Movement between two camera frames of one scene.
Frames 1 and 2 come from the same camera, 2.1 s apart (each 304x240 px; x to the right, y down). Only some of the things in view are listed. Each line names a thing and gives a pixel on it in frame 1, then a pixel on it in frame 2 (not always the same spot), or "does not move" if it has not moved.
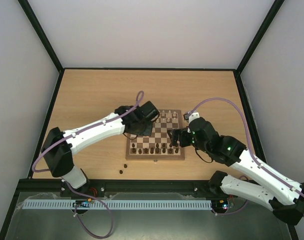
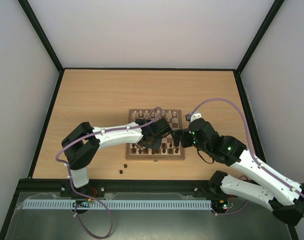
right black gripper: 176,136 does not move
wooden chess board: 159,145 does not move
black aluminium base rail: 116,186 does not move
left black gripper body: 143,131 -> 153,144
